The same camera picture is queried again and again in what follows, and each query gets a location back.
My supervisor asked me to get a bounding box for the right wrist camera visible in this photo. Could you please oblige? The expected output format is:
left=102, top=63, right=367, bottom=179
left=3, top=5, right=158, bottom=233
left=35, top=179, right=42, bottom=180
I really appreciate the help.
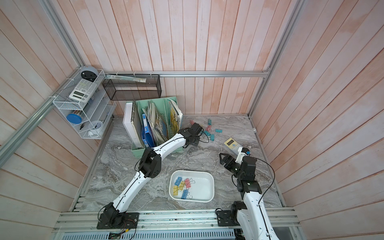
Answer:
left=236, top=147, right=251, bottom=164

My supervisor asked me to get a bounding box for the yellow art book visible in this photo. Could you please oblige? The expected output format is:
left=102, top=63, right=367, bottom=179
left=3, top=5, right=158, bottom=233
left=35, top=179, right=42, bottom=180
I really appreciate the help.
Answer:
left=168, top=99, right=183, bottom=137

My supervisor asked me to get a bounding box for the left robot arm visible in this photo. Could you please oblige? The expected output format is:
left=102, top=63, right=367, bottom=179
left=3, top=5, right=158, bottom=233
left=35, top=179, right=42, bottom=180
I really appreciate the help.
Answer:
left=97, top=123, right=204, bottom=230

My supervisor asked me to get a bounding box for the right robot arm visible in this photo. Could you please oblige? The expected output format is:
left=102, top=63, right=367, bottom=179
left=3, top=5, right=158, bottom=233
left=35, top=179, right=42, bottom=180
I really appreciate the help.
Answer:
left=215, top=153, right=278, bottom=240

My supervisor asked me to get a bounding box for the white desk calculator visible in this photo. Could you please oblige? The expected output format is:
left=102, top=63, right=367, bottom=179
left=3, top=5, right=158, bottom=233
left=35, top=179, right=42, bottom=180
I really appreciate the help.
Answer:
left=69, top=79, right=97, bottom=103

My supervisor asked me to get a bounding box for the white tape roll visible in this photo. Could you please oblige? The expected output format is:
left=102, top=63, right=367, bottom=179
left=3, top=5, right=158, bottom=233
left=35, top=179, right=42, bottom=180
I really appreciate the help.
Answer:
left=88, top=121, right=103, bottom=138

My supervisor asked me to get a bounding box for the yellow binder clip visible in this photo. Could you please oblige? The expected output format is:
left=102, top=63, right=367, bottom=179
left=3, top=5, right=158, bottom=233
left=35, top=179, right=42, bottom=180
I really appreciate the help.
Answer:
left=178, top=181, right=186, bottom=191
left=172, top=185, right=179, bottom=196

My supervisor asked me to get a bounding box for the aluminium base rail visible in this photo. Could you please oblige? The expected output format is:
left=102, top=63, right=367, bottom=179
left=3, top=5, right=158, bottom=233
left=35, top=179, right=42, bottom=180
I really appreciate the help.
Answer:
left=51, top=206, right=302, bottom=240

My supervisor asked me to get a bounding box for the grey round speaker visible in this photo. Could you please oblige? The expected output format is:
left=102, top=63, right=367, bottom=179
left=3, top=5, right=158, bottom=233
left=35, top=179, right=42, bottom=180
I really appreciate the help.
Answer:
left=81, top=66, right=99, bottom=83

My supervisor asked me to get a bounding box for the black mesh basket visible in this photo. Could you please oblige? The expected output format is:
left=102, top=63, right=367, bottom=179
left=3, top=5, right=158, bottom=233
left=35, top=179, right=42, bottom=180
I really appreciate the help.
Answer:
left=103, top=74, right=162, bottom=101

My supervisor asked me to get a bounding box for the ruler on basket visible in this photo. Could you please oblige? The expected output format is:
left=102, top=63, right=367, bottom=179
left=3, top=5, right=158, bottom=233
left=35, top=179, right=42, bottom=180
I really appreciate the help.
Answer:
left=105, top=75, right=147, bottom=83

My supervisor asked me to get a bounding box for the green file organizer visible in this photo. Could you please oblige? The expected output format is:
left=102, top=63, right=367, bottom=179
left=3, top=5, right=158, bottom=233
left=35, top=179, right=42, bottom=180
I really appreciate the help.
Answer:
left=124, top=97, right=183, bottom=158

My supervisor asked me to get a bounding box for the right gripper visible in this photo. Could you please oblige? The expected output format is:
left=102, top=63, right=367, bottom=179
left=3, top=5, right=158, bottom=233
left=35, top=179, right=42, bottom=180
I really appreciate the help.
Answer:
left=220, top=152, right=245, bottom=180

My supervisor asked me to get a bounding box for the white wire shelf rack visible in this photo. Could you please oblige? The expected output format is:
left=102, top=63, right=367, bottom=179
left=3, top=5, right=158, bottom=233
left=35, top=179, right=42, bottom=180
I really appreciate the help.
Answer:
left=53, top=68, right=116, bottom=140

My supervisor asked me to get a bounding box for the yellow blue calculator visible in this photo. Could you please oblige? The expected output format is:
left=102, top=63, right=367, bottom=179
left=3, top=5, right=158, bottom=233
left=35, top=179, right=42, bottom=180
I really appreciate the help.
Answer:
left=224, top=138, right=243, bottom=155

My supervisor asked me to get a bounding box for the blue lid jar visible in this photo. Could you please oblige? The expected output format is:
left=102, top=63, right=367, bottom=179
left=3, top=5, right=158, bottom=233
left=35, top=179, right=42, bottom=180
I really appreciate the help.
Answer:
left=66, top=110, right=83, bottom=125

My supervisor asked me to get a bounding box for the blue file folder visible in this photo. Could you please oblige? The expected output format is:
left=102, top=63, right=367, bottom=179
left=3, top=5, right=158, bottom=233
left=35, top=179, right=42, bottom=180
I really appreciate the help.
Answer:
left=142, top=114, right=155, bottom=148

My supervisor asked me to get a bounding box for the blue binder clip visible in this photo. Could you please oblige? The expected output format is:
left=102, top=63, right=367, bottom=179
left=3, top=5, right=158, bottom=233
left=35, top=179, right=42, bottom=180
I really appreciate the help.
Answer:
left=175, top=177, right=183, bottom=186
left=181, top=189, right=193, bottom=200

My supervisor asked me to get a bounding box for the white plastic storage box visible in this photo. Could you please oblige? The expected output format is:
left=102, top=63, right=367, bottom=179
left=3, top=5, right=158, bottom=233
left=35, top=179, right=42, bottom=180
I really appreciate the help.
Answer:
left=169, top=170, right=215, bottom=203

